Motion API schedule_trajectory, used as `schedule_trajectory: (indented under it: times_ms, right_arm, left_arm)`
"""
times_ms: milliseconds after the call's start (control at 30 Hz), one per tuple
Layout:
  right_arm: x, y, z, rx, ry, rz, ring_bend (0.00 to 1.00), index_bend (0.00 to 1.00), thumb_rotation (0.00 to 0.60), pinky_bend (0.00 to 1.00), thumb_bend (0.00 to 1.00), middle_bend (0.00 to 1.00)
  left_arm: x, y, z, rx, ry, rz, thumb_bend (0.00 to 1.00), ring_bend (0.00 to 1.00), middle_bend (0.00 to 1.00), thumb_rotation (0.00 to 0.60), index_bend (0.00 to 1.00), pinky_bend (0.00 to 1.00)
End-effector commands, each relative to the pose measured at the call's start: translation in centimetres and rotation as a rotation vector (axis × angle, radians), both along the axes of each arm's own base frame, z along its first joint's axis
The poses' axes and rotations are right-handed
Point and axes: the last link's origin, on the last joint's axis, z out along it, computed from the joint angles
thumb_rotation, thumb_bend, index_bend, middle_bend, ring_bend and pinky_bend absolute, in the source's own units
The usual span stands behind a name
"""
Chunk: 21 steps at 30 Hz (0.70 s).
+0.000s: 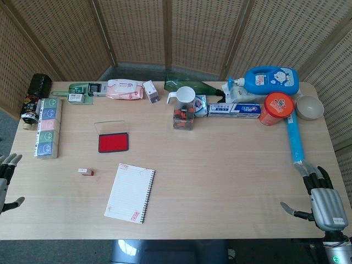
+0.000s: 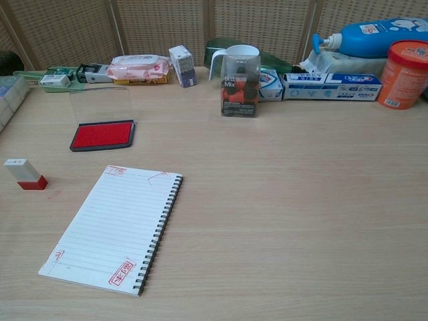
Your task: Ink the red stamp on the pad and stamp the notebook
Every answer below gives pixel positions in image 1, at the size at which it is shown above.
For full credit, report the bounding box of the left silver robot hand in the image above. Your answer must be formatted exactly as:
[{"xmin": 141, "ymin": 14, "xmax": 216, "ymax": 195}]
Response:
[{"xmin": 0, "ymin": 153, "xmax": 26, "ymax": 215}]

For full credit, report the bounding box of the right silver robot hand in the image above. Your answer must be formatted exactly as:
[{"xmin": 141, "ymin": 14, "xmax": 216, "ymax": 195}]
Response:
[{"xmin": 279, "ymin": 162, "xmax": 349, "ymax": 232}]

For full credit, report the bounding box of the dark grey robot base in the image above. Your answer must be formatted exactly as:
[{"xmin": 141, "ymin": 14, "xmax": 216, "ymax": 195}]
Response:
[{"xmin": 109, "ymin": 239, "xmax": 229, "ymax": 264}]

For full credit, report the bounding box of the spiral lined notebook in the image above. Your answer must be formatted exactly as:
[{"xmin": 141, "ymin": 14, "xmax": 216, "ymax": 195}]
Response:
[{"xmin": 103, "ymin": 162, "xmax": 156, "ymax": 224}]

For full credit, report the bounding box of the multicolour tissue cube pack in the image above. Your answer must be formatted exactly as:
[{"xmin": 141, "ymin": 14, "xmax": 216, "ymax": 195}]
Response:
[{"xmin": 33, "ymin": 97, "xmax": 63, "ymax": 160}]

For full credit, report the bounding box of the dark patterned snack bottle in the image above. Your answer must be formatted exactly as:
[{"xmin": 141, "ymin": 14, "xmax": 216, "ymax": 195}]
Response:
[{"xmin": 20, "ymin": 95, "xmax": 42, "ymax": 130}]

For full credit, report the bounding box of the blue tube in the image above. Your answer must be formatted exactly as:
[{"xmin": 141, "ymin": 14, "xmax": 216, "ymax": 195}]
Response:
[{"xmin": 285, "ymin": 112, "xmax": 306, "ymax": 166}]

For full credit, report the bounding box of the black textured pouch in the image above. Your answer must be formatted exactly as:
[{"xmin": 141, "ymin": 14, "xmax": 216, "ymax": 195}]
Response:
[{"xmin": 28, "ymin": 73, "xmax": 53, "ymax": 97}]

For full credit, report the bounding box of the beige bowl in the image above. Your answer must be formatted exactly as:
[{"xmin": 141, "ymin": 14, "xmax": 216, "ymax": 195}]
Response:
[{"xmin": 295, "ymin": 95, "xmax": 325, "ymax": 120}]

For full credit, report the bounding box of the red ink pad clear lid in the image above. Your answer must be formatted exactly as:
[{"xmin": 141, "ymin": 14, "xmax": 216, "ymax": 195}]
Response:
[{"xmin": 93, "ymin": 120, "xmax": 130, "ymax": 153}]

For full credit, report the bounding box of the orange cylindrical canister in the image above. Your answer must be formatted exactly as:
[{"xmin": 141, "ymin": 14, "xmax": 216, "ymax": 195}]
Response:
[{"xmin": 258, "ymin": 91, "xmax": 295, "ymax": 127}]

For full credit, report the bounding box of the white blue toothpaste box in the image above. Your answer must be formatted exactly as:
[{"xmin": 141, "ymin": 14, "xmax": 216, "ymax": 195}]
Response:
[{"xmin": 207, "ymin": 102, "xmax": 262, "ymax": 118}]

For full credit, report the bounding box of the blue pump lotion bottle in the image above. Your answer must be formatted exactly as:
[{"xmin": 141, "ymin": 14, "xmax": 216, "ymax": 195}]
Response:
[{"xmin": 227, "ymin": 65, "xmax": 300, "ymax": 96}]

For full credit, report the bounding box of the pink wet wipes pack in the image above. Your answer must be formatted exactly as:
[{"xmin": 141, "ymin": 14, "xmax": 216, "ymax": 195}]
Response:
[{"xmin": 106, "ymin": 79, "xmax": 145, "ymax": 100}]

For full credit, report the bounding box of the white refill pouch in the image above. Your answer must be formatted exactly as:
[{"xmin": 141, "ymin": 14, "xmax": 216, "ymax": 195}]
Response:
[{"xmin": 221, "ymin": 82, "xmax": 272, "ymax": 104}]

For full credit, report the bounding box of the white purple small carton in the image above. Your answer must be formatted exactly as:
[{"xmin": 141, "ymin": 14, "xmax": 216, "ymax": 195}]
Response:
[{"xmin": 142, "ymin": 80, "xmax": 160, "ymax": 104}]

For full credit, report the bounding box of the white blue soap box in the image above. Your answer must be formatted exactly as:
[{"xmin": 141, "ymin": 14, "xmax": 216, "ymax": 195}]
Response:
[{"xmin": 193, "ymin": 95, "xmax": 210, "ymax": 118}]

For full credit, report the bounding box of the clear capsule box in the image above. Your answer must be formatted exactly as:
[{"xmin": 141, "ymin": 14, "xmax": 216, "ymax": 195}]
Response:
[{"xmin": 172, "ymin": 100, "xmax": 195, "ymax": 130}]

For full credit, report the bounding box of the green glass bottle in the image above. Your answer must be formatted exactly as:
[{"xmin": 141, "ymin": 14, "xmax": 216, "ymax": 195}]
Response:
[{"xmin": 163, "ymin": 71, "xmax": 229, "ymax": 97}]

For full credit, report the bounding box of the wooden woven folding screen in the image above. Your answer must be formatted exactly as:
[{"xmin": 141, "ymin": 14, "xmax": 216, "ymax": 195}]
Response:
[{"xmin": 0, "ymin": 0, "xmax": 352, "ymax": 155}]

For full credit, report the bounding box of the white plastic handled cup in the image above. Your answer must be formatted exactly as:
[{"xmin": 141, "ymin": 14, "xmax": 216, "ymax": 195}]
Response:
[{"xmin": 166, "ymin": 86, "xmax": 196, "ymax": 107}]

